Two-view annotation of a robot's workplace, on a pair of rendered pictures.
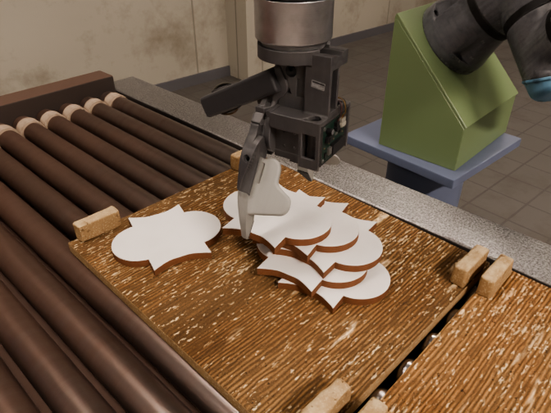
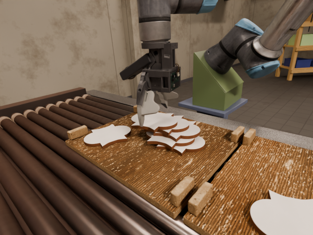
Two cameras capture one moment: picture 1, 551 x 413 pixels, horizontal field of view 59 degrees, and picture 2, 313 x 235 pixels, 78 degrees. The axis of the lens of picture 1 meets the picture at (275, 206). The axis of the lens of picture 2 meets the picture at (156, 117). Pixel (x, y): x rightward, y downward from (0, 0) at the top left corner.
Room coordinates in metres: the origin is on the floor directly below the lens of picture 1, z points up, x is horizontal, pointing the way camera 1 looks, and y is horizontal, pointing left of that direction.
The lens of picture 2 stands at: (-0.01, 0.01, 1.21)
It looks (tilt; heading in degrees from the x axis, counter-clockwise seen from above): 23 degrees down; 358
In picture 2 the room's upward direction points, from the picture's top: 3 degrees counter-clockwise
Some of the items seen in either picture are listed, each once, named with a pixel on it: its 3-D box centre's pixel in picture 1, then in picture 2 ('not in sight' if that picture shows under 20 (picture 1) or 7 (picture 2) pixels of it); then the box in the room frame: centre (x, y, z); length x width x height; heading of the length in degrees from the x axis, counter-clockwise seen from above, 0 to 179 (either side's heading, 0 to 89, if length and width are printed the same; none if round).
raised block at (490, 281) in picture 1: (495, 275); (249, 136); (0.43, -0.25, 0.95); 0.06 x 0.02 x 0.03; 136
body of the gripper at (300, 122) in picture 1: (298, 102); (159, 67); (0.48, -0.02, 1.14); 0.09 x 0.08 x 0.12; 58
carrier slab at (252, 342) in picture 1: (273, 256); (153, 139); (0.49, 0.00, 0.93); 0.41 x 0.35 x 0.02; 45
